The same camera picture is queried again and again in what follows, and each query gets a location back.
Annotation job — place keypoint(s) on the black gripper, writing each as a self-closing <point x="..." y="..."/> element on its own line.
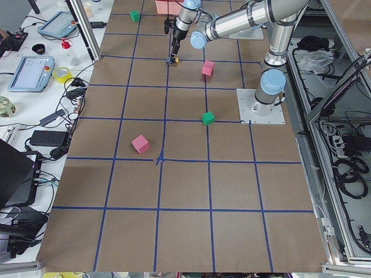
<point x="177" y="35"/>

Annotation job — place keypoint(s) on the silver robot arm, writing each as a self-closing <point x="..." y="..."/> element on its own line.
<point x="281" y="14"/>

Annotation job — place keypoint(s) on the pink plastic tray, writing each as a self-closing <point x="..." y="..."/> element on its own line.
<point x="168" y="7"/>

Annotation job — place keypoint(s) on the pink foam cube centre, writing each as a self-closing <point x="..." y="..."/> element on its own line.
<point x="207" y="68"/>

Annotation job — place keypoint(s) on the pink foam cube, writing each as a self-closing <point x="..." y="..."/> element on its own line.
<point x="141" y="144"/>
<point x="207" y="68"/>

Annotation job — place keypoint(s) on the green foam cube near tray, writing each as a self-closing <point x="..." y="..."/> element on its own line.
<point x="135" y="16"/>

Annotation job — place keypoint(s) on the green foam cube near base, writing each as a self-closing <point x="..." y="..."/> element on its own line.
<point x="208" y="118"/>

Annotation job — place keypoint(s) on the pink foam cube far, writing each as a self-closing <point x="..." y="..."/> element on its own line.
<point x="141" y="144"/>

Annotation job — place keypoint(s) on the red small object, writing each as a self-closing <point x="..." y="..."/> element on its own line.
<point x="65" y="44"/>

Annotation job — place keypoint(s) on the teach pendant far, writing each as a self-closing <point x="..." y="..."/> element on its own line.
<point x="59" y="26"/>

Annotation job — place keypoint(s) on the teach pendant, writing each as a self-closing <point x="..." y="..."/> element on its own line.
<point x="32" y="74"/>
<point x="59" y="26"/>

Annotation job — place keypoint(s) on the yellow tape roll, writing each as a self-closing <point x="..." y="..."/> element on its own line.
<point x="62" y="75"/>

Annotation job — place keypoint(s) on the small black bowl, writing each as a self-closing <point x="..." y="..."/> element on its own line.
<point x="39" y="49"/>

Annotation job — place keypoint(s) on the white crumpled cloth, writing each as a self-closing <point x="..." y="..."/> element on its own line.
<point x="317" y="62"/>

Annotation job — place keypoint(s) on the teach pendant near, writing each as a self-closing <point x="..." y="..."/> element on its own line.
<point x="32" y="74"/>

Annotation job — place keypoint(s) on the black power adapter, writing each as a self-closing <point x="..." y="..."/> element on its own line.
<point x="45" y="138"/>

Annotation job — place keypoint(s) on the camouflage tape roll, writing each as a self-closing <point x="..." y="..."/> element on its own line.
<point x="7" y="108"/>

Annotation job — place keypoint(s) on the black laptop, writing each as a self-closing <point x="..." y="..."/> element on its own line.
<point x="19" y="171"/>

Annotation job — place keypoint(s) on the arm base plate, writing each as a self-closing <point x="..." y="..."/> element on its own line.
<point x="253" y="112"/>
<point x="249" y="34"/>

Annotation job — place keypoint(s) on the aluminium frame post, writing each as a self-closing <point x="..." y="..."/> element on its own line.
<point x="77" y="10"/>

